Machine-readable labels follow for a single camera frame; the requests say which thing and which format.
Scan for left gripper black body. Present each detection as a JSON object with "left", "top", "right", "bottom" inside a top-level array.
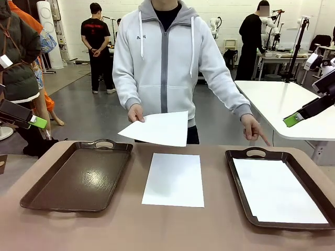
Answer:
[{"left": 0, "top": 98, "right": 34, "bottom": 129}]

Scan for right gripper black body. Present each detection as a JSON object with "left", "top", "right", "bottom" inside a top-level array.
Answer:
[{"left": 300, "top": 96, "right": 335, "bottom": 120}]

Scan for white A4 paper sheet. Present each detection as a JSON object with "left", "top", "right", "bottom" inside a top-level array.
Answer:
[
  {"left": 232, "top": 157, "right": 329, "bottom": 224},
  {"left": 117, "top": 110, "right": 189, "bottom": 148},
  {"left": 141, "top": 153, "right": 205, "bottom": 208}
]

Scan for person's left forearm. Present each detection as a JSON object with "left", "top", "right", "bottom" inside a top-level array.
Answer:
[{"left": 209, "top": 65, "right": 253, "bottom": 122}]

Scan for person's right forearm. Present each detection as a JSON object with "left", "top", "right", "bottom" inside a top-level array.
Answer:
[{"left": 115, "top": 75, "right": 143, "bottom": 111}]

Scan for person's left hand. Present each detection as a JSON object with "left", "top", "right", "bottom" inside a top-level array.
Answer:
[{"left": 240, "top": 114, "right": 272, "bottom": 147}]

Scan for person's right hand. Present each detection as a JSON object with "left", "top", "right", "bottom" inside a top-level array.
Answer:
[{"left": 127, "top": 104, "right": 146, "bottom": 123}]

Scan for bare mannequin leg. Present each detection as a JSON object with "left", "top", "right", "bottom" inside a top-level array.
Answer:
[{"left": 33, "top": 88, "right": 65, "bottom": 139}]

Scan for white round fan base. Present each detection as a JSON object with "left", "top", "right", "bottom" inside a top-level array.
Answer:
[{"left": 0, "top": 127, "right": 14, "bottom": 141}]

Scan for white table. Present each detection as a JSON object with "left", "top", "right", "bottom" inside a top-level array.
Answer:
[{"left": 234, "top": 80, "right": 335, "bottom": 166}]

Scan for black mannequin base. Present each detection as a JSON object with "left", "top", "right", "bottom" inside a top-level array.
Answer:
[{"left": 15, "top": 122, "right": 60, "bottom": 159}]

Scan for brown plastic serving tray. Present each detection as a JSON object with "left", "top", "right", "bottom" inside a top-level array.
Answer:
[
  {"left": 225, "top": 146, "right": 335, "bottom": 231},
  {"left": 20, "top": 138, "right": 133, "bottom": 213}
]

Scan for white hanging tag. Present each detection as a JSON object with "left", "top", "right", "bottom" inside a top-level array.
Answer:
[{"left": 0, "top": 54, "right": 14, "bottom": 69}]

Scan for brown flat board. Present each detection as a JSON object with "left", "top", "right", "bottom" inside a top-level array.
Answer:
[{"left": 0, "top": 154, "right": 8, "bottom": 176}]

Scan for background workbench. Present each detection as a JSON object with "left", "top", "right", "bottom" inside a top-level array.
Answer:
[{"left": 258, "top": 49, "right": 319, "bottom": 82}]

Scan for dark green puffer jacket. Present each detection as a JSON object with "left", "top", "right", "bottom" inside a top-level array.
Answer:
[{"left": 0, "top": 0, "right": 42, "bottom": 102}]

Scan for black tripod stand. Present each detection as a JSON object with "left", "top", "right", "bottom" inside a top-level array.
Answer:
[{"left": 284, "top": 15, "right": 311, "bottom": 84}]

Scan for black office chair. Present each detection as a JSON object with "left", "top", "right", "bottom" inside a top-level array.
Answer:
[{"left": 310, "top": 35, "right": 333, "bottom": 53}]

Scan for blue patterned shirt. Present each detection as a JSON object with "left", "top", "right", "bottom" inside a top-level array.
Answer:
[{"left": 31, "top": 28, "right": 58, "bottom": 91}]

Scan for white tower air conditioner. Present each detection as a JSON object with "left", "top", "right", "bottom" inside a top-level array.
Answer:
[{"left": 36, "top": 0, "right": 65, "bottom": 70}]

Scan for man in black long sleeves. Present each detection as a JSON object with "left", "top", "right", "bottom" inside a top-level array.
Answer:
[{"left": 235, "top": 0, "right": 270, "bottom": 82}]

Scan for beige plastic chair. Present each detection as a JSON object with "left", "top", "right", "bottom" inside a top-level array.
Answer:
[{"left": 224, "top": 38, "right": 238, "bottom": 51}]

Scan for person's black trousers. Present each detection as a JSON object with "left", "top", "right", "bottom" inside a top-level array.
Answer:
[{"left": 187, "top": 124, "right": 200, "bottom": 145}]

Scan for man in black T-shirt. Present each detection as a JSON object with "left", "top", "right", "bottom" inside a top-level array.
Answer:
[{"left": 80, "top": 2, "right": 117, "bottom": 95}]

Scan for person in grey hoodie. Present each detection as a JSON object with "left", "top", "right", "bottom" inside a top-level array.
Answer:
[{"left": 111, "top": 0, "right": 253, "bottom": 129}]

